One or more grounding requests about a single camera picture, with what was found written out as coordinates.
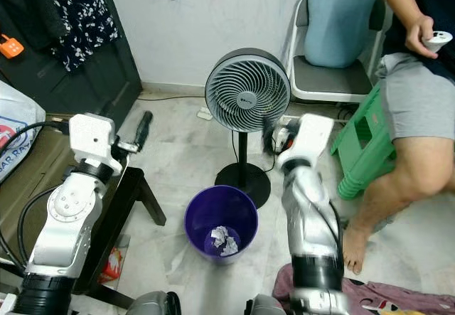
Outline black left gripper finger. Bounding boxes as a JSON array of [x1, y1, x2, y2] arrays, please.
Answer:
[[136, 111, 154, 151]]

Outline white paper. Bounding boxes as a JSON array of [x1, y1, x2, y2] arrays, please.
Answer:
[[208, 226, 240, 257]]

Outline white handheld controller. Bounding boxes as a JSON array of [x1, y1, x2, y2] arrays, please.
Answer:
[[423, 31, 454, 54]]

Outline person right hand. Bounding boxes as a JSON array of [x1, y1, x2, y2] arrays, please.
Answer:
[[404, 15, 443, 60]]

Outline grey round standing fan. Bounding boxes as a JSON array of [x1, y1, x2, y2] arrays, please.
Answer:
[[205, 48, 292, 209]]

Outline dark wooden wardrobe door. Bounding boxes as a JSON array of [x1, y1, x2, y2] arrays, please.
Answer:
[[0, 0, 143, 124]]

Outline green plastic stool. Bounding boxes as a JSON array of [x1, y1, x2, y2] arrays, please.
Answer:
[[329, 80, 399, 201]]

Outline purple waste bin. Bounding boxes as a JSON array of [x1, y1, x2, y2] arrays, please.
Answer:
[[183, 185, 259, 266]]

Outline olive brown storage case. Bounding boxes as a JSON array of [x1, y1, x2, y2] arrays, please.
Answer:
[[0, 123, 114, 287]]

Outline white printed plastic bag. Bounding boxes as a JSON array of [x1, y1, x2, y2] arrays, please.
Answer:
[[0, 80, 47, 202]]

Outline red snack packet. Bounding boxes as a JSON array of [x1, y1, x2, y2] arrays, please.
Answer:
[[102, 247, 127, 285]]

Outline dark floral hanging garment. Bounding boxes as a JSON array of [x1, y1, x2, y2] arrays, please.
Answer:
[[43, 0, 120, 73]]

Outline person bare right leg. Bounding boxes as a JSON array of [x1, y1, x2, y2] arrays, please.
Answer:
[[341, 127, 455, 274]]

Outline light blue draped cloth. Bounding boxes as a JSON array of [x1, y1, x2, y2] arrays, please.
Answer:
[[302, 0, 381, 69]]

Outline grey shorts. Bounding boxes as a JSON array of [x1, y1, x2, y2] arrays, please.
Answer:
[[377, 52, 455, 144]]

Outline orange padlock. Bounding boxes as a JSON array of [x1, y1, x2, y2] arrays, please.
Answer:
[[0, 34, 23, 60]]

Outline plain black hanging cloth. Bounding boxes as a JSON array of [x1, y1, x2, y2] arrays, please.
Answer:
[[0, 0, 70, 42]]

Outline silver right robot leg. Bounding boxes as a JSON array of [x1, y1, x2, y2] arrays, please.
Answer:
[[244, 294, 289, 315]]

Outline person black shirt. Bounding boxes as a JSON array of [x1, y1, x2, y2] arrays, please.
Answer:
[[380, 0, 455, 81]]

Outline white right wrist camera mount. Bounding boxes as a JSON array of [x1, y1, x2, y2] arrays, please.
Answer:
[[277, 113, 335, 172]]

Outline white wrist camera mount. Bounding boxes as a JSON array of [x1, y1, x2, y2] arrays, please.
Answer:
[[277, 113, 335, 172], [68, 113, 118, 177]]

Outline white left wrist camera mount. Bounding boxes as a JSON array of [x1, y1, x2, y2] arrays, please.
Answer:
[[68, 113, 118, 177]]

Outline white frame grey chair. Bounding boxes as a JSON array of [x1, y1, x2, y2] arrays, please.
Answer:
[[284, 0, 392, 106]]

